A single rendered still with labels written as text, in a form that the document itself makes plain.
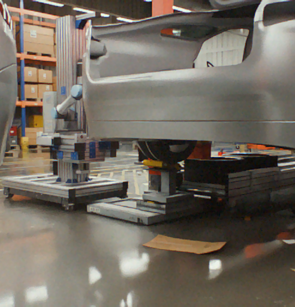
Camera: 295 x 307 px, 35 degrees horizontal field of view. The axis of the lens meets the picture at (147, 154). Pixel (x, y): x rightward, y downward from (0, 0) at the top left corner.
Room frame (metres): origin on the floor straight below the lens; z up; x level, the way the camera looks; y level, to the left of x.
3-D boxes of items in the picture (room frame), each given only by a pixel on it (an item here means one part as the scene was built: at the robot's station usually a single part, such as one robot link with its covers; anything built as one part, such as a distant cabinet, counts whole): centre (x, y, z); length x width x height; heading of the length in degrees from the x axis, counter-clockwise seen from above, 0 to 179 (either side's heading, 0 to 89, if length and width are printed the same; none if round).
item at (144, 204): (4.29, -0.20, 0.13); 0.50 x 0.36 x 0.10; 136
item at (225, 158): (4.98, -0.72, 0.39); 0.66 x 0.66 x 0.24
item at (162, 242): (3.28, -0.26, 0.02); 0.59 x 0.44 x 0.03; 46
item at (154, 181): (4.70, -0.23, 0.26); 0.42 x 0.18 x 0.35; 46
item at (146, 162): (4.26, -0.06, 0.51); 0.29 x 0.06 x 0.06; 46
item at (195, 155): (4.80, -0.41, 0.69); 0.52 x 0.17 x 0.35; 46
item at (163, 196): (4.29, -0.20, 0.32); 0.40 x 0.30 x 0.28; 136
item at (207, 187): (5.65, -1.34, 0.14); 2.47 x 0.85 x 0.27; 136
